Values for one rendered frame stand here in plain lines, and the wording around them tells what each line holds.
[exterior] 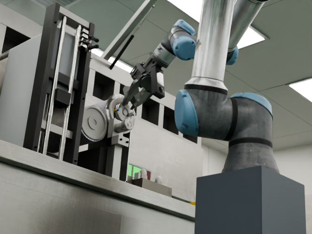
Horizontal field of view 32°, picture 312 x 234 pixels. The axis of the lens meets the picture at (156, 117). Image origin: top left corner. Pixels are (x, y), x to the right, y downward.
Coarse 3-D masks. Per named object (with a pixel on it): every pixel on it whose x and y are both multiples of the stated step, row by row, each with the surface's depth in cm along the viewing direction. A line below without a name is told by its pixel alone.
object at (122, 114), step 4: (120, 104) 194; (116, 108) 193; (120, 108) 193; (124, 108) 196; (128, 108) 196; (116, 112) 193; (120, 112) 193; (124, 112) 194; (128, 112) 196; (116, 116) 193; (120, 116) 192; (124, 116) 195; (128, 116) 196; (120, 120) 193
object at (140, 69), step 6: (150, 54) 193; (150, 60) 192; (156, 60) 187; (138, 66) 192; (144, 66) 193; (150, 66) 190; (162, 66) 188; (132, 72) 194; (138, 72) 192; (144, 72) 190; (150, 72) 190; (132, 78) 193; (144, 78) 188; (150, 78) 190; (144, 84) 190; (150, 84) 191; (150, 90) 193
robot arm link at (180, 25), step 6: (180, 24) 184; (186, 24) 184; (174, 30) 184; (180, 30) 191; (186, 30) 183; (192, 30) 184; (168, 36) 186; (162, 42) 187; (168, 42) 186; (168, 48) 186; (174, 54) 187
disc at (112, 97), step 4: (112, 96) 195; (116, 96) 196; (120, 96) 198; (108, 100) 193; (112, 100) 194; (108, 104) 192; (108, 108) 192; (108, 112) 191; (108, 116) 191; (108, 120) 191; (132, 128) 199; (124, 132) 195
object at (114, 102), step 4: (116, 100) 195; (120, 100) 196; (112, 104) 193; (116, 104) 194; (128, 104) 199; (112, 108) 193; (112, 112) 192; (112, 116) 192; (132, 116) 199; (132, 120) 199; (108, 124) 194
